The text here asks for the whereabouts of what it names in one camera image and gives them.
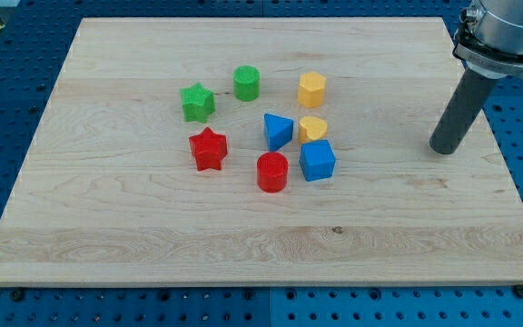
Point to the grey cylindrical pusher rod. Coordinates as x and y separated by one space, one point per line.
461 111

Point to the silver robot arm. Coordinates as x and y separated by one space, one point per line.
489 40

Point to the red star block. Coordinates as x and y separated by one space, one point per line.
208 149

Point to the green star block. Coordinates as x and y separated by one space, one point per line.
197 103

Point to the yellow hexagon block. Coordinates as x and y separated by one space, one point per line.
311 89

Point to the yellow heart block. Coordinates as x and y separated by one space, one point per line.
311 128

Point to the blue cube block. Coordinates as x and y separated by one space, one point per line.
317 160

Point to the blue triangle block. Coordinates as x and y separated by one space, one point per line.
278 131

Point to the red cylinder block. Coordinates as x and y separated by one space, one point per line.
272 172

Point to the light wooden board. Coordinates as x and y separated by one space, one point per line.
109 194

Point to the green cylinder block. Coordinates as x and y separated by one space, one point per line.
246 83

